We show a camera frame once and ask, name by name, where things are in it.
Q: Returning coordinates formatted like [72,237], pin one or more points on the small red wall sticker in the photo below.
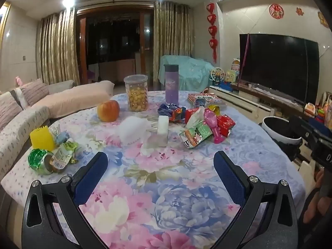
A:
[300,11]

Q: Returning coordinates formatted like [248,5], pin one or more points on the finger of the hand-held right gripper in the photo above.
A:
[304,129]

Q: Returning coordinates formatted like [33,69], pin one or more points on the purple thermos bottle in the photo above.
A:
[171,88]

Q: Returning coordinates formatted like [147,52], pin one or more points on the pink striped pillow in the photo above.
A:
[35,92]
[9,110]

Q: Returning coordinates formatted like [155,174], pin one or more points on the yellow spiky plastic cup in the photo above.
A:
[41,140]

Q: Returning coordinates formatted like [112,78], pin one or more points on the pink plastic toy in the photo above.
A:
[211,122]

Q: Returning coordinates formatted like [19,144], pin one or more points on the floral sofa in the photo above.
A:
[26,124]

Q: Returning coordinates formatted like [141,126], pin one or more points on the light blue candy wrapper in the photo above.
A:
[61,137]

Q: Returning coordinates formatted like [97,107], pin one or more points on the red snack wrapper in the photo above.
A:
[180,115]

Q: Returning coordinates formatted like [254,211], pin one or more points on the gold curtain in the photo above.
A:
[172,31]
[58,49]

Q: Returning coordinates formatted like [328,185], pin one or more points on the pink sofa cushion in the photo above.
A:
[75,96]

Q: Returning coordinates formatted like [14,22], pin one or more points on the orange fruit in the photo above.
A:
[108,111]

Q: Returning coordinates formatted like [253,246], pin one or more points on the person's right hand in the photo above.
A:
[312,210]

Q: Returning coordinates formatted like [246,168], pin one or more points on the ceiling light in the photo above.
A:
[68,1]

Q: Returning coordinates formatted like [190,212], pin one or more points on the colourful toy house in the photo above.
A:
[231,76]

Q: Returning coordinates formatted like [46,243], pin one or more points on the blue snack wrapper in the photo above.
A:
[166,110]

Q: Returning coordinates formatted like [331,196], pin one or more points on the blue toy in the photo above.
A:
[227,86]

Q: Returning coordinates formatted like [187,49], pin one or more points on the teal cloth covered furniture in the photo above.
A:
[192,72]

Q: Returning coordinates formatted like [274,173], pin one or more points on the green label snack packet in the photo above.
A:
[63,155]

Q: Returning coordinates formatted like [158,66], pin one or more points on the white TV cabinet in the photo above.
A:
[233,101]

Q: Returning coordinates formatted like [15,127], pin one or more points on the black television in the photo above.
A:
[280,67]

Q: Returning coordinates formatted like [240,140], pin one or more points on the yellow foil snack packet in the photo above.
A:
[214,109]

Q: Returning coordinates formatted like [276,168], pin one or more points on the small stuffed toy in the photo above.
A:
[18,81]

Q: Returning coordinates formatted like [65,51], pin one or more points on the red hanging heart decoration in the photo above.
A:
[212,28]

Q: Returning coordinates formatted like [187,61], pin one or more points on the round red wall sticker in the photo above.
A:
[276,11]

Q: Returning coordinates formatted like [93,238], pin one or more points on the clear jar yellow snack balls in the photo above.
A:
[136,96]

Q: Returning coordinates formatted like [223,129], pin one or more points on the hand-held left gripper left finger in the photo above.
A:
[90,176]

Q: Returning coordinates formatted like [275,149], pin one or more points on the pink covered table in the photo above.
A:
[116,70]

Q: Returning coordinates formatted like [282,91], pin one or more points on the gold wall sticker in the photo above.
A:
[323,19]

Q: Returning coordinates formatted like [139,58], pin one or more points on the colourful picture book stack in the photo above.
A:
[206,99]

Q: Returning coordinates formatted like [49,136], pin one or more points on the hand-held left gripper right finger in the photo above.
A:
[230,176]

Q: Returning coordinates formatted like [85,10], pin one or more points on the ferris wheel toy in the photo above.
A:
[217,75]

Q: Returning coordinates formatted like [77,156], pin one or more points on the green foil cup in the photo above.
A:
[37,160]

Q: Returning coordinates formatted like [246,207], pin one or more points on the clear crumpled plastic wrap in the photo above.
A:
[155,142]

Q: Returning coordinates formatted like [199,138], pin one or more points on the red foil packet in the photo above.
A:
[225,124]

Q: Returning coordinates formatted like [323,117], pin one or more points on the white foam block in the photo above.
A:
[163,125]

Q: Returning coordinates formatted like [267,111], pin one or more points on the wooden sliding glass door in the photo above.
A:
[114,39]

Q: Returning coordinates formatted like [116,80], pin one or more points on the white bin black liner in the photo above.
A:
[277,128]

